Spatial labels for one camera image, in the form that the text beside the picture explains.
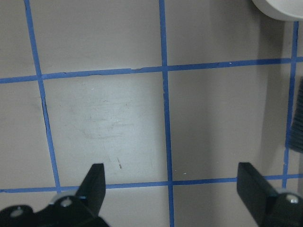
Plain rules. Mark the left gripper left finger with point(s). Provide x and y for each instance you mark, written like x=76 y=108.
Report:
x=79 y=209

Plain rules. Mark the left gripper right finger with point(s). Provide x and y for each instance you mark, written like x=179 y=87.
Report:
x=269 y=206

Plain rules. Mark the white dustpan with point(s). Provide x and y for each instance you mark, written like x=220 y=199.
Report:
x=284 y=10

